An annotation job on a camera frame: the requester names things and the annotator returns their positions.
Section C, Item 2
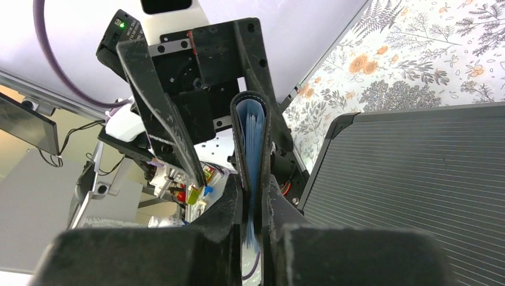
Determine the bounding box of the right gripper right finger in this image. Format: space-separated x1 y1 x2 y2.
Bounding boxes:
262 176 454 285

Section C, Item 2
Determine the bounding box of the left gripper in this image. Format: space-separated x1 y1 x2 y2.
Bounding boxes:
116 17 294 187

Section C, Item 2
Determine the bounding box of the floral tablecloth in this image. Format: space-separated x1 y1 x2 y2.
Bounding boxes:
284 0 504 170

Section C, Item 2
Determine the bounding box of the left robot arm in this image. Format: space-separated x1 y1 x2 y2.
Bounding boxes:
104 1 294 186

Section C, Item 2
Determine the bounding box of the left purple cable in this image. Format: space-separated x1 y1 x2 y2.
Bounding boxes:
32 0 133 110

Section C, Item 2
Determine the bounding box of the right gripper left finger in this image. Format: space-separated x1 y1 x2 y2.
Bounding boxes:
31 175 242 286

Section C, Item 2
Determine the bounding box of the dark grey hard case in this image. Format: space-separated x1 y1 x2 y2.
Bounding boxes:
298 103 504 285

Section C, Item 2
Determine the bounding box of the black monitor in background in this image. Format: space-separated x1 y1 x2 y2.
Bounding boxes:
1 94 60 156

